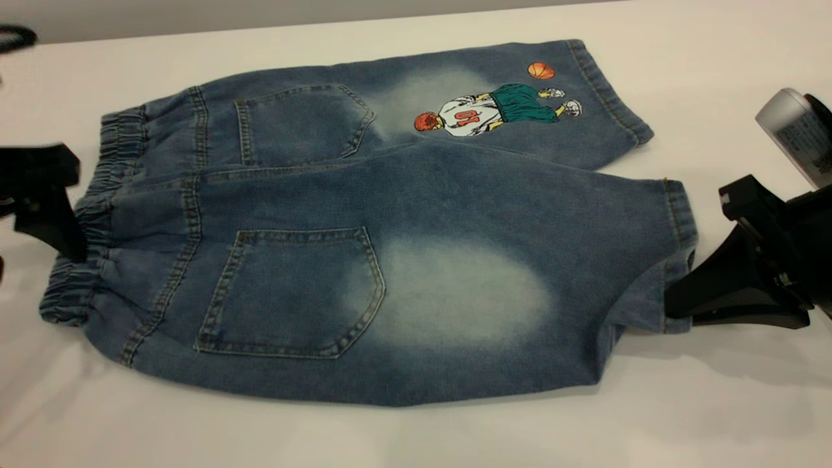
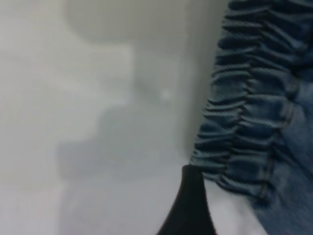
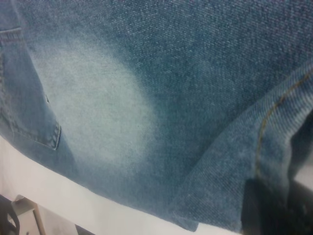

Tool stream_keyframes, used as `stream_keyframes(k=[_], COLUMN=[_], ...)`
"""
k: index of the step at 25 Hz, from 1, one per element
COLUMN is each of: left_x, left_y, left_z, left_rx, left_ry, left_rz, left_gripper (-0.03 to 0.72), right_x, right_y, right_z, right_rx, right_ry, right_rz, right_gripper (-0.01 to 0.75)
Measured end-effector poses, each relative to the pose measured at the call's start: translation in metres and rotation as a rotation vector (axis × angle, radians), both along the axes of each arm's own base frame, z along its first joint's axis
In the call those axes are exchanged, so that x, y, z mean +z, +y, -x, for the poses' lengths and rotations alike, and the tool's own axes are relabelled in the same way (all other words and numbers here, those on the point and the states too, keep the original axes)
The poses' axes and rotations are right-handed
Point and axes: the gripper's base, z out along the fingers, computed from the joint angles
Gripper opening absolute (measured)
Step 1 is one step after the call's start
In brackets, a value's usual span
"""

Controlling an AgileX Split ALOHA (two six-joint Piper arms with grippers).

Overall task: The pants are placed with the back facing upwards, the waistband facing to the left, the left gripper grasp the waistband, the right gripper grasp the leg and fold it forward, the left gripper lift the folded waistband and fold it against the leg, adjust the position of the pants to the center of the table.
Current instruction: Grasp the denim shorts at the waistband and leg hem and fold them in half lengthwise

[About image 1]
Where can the blue denim shorts basketball print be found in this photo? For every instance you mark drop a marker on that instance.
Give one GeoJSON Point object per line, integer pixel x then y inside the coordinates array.
{"type": "Point", "coordinates": [455, 214]}

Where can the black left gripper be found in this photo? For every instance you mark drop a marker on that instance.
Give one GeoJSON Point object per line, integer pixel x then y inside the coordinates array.
{"type": "Point", "coordinates": [36, 169]}

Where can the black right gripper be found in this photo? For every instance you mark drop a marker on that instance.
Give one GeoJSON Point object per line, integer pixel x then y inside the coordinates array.
{"type": "Point", "coordinates": [803, 247]}

